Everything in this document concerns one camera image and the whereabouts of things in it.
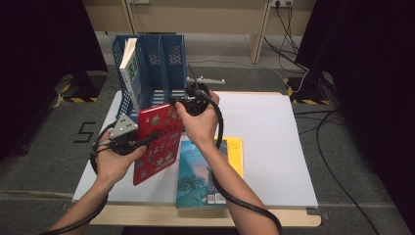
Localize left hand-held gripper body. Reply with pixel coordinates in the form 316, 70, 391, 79
94, 113, 149, 157

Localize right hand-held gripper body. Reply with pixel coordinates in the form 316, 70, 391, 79
177, 64, 226, 118

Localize red illustrated book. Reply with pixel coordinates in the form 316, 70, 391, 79
132, 103, 185, 187

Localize blue plastic file rack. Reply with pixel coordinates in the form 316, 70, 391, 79
112, 33, 189, 132

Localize white book with picture grid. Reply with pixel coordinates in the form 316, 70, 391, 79
118, 37, 143, 114

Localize dark teal illustrated book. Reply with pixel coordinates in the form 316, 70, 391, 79
174, 139, 233, 211

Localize yellow book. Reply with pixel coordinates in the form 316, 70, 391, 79
212, 135, 245, 179

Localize person's right hand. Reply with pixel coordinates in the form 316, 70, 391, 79
174, 90, 221, 149

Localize person's left hand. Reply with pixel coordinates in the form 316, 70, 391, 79
94, 129, 149, 190

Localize stand base with hazard tape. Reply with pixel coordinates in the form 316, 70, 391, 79
282, 72, 338, 107
53, 72, 109, 104

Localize white table board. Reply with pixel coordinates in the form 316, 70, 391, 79
71, 91, 319, 210

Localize wooden table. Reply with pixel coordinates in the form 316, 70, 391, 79
88, 90, 323, 229

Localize beige wooden furniture leg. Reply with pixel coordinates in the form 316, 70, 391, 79
120, 0, 139, 35
247, 0, 274, 66

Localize black curtain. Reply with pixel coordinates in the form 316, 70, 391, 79
294, 0, 415, 227
0, 0, 111, 162

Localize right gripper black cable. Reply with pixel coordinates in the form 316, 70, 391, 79
198, 89, 284, 235

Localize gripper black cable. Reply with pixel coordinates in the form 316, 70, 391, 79
38, 119, 119, 235
198, 89, 284, 235

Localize white floor cable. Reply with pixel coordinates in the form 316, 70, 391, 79
187, 58, 309, 94

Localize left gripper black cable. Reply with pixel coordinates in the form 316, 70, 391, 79
38, 119, 119, 235

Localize black cables from socket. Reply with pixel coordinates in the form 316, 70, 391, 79
262, 2, 310, 73

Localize long black floor cable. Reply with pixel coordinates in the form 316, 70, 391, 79
313, 109, 382, 235

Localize white wall socket with plugs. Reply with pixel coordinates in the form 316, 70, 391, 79
270, 0, 295, 9

